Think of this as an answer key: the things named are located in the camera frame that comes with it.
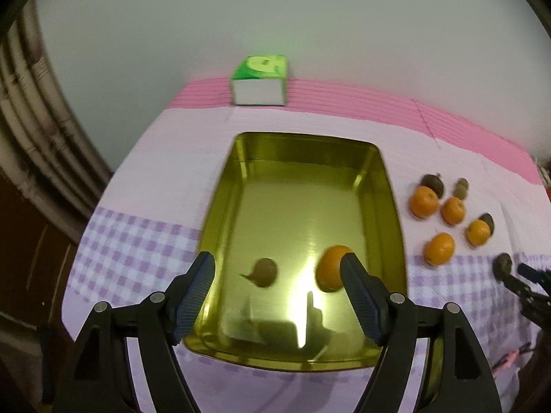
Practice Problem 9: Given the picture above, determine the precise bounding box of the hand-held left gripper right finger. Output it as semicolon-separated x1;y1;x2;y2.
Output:
339;253;504;413

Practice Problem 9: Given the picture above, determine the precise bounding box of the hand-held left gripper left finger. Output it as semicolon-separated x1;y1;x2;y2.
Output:
56;251;216;413

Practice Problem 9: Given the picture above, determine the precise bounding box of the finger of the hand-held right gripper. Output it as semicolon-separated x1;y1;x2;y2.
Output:
503;274;551;325
517;262;551;288

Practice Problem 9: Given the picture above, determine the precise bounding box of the orange tangerine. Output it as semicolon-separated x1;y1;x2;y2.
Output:
424;232;456;266
466;219;491;247
410;186;440;219
315;245;354;293
441;197;466;225

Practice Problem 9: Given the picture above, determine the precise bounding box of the gold metal tray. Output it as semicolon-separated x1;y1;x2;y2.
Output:
183;133;407;371

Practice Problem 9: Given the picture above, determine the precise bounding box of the round brown longan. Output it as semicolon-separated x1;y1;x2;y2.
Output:
240;258;279;288

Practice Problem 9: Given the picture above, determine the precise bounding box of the pink purple checked tablecloth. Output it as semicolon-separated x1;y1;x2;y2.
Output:
60;75;551;413

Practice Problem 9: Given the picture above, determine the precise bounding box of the green white tissue box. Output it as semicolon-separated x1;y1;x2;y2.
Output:
230;55;294;107

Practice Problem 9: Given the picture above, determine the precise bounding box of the beige patterned curtain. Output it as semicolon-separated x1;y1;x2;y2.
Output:
0;0;115;242

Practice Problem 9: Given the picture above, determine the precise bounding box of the pink cord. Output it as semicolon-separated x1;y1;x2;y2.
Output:
491;342;534;373

